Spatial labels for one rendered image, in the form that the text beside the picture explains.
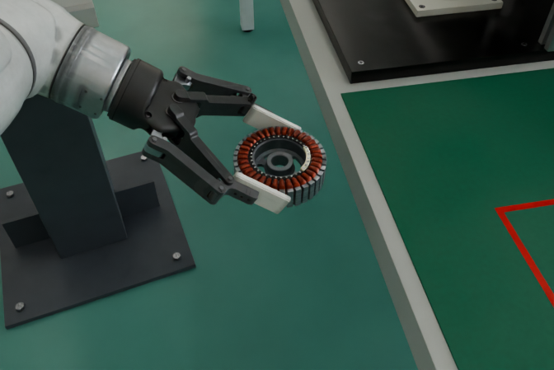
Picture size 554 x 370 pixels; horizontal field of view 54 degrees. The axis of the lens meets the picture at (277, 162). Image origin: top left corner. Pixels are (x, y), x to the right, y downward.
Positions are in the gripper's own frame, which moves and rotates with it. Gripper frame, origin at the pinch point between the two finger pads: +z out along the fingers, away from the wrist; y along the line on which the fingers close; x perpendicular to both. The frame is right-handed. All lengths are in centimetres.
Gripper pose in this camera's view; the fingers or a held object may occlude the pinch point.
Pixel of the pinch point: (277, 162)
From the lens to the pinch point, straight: 66.6
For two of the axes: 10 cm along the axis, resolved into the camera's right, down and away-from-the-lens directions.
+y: -1.3, 7.1, -6.9
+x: 4.8, -5.7, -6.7
